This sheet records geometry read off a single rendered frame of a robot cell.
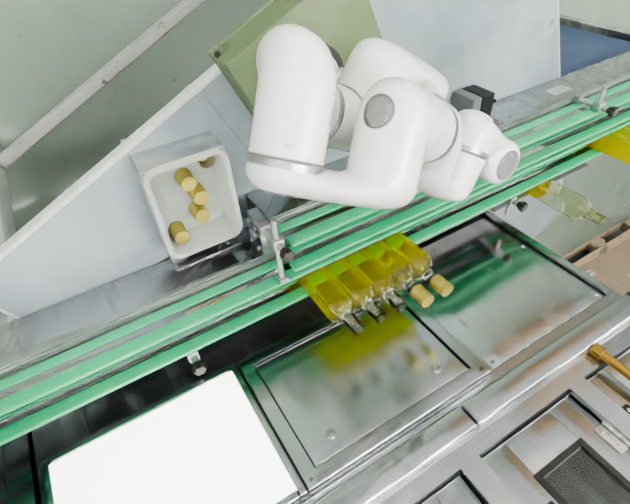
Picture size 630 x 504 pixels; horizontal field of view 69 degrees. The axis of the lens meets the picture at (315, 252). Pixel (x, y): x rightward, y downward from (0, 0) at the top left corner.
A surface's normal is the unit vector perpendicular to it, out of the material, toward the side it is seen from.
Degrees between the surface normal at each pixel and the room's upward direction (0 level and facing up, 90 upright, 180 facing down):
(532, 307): 90
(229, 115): 0
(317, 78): 25
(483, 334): 90
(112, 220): 0
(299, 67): 41
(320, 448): 90
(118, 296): 90
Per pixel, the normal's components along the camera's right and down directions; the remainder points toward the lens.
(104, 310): -0.07, -0.75
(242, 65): 0.50, 0.57
